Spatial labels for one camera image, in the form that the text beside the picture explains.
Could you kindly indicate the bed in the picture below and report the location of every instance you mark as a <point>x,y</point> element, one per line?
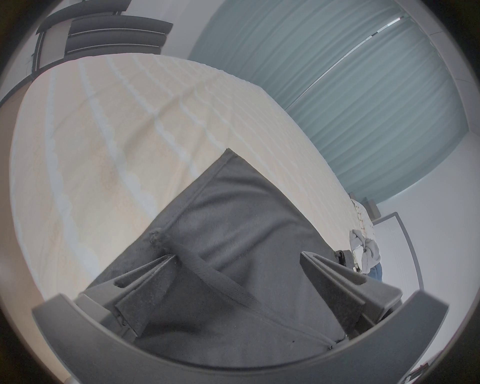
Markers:
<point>131,131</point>

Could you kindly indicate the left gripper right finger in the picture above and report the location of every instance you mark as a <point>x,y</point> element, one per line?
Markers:
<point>348,296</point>

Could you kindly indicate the black polo shirt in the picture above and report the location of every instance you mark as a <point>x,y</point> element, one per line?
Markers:
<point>232,232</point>

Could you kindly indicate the pile of clothes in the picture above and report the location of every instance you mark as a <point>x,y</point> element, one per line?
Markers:
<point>369,251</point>

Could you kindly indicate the grey bedside table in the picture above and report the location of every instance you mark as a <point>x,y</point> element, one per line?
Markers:
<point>373,209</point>

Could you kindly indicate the black dressing table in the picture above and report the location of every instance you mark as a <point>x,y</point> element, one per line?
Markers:
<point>75,13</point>

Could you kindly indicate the blue-green curtain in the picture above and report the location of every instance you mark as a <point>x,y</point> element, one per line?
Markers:
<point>281,48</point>
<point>393,123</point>

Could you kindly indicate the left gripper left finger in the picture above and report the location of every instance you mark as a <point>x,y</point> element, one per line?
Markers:
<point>142,292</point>

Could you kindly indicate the black chest of drawers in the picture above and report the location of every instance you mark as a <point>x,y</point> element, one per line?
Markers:
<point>116,37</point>

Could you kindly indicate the white printed pillow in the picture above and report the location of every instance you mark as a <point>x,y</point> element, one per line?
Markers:
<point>362,215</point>

